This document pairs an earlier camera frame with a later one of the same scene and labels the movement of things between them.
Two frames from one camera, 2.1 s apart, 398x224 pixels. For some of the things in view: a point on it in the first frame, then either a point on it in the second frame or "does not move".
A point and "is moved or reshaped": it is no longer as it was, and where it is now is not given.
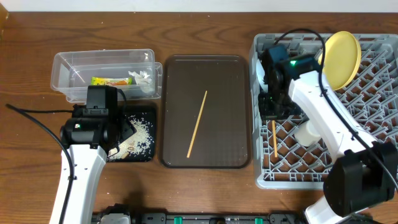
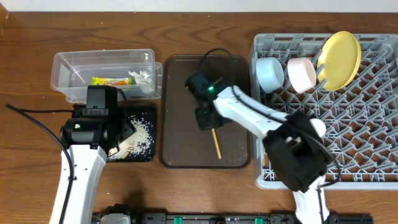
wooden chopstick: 196,124 to 216,143
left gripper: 127,128 does not move
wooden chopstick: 275,138 is moved or reshaped
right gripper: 263,99 to 203,123
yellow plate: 342,60 does not move
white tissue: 143,81 does not move
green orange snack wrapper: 106,81 does not move
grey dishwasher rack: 371,94 does not move
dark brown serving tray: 206,119 does not move
